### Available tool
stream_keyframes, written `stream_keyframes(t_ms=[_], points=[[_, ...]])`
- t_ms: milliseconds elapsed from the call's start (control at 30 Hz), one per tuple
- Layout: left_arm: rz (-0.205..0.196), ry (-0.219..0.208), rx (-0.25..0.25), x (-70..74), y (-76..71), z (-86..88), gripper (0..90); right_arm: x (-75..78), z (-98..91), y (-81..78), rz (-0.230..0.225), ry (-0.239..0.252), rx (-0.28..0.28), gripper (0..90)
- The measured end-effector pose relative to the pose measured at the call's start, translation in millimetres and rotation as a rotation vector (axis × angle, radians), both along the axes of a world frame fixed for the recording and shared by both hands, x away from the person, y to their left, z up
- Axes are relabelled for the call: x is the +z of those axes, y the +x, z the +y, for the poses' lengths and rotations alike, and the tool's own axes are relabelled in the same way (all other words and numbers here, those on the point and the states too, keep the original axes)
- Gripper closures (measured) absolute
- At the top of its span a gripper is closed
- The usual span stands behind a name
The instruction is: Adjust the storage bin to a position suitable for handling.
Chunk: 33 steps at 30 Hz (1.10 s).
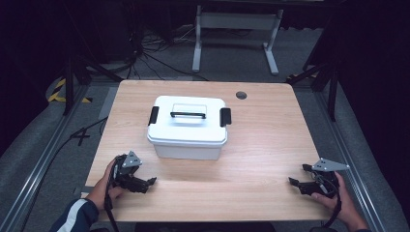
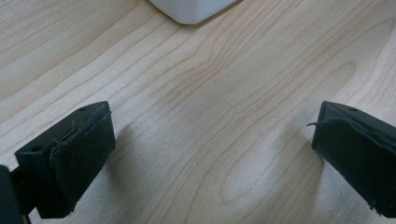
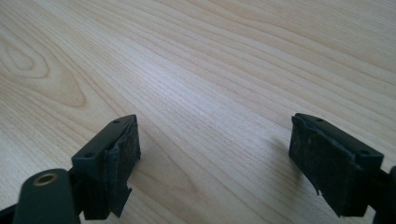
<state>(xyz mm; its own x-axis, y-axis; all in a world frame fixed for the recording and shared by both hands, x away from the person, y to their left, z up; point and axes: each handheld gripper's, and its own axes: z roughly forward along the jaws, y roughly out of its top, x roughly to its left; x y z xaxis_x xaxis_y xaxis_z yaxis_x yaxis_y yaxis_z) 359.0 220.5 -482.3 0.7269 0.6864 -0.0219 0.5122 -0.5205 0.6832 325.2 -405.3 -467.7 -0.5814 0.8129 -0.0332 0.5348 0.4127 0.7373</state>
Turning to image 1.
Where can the person's left hand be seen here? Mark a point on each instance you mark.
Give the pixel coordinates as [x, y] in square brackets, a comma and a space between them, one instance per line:
[101, 193]

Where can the white metal desk frame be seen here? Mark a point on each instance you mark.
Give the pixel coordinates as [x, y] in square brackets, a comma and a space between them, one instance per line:
[237, 21]

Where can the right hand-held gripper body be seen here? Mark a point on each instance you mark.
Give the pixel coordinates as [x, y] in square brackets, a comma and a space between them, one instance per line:
[325, 183]

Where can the person's right hand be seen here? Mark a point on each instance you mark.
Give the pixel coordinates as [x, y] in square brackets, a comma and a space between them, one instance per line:
[343, 206]

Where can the black tripod stand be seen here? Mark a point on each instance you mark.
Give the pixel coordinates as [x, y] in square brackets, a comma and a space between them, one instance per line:
[332, 87]
[69, 83]

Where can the yellow black floor tape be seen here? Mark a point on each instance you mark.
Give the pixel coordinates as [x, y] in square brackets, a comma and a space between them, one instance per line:
[58, 93]

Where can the white plastic storage box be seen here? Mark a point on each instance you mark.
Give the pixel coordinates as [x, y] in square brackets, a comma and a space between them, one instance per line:
[187, 152]

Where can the aluminium floor rail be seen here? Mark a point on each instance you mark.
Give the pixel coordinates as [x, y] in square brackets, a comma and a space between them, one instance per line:
[38, 167]
[357, 167]

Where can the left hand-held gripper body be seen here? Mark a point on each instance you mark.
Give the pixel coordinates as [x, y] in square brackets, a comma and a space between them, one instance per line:
[124, 172]

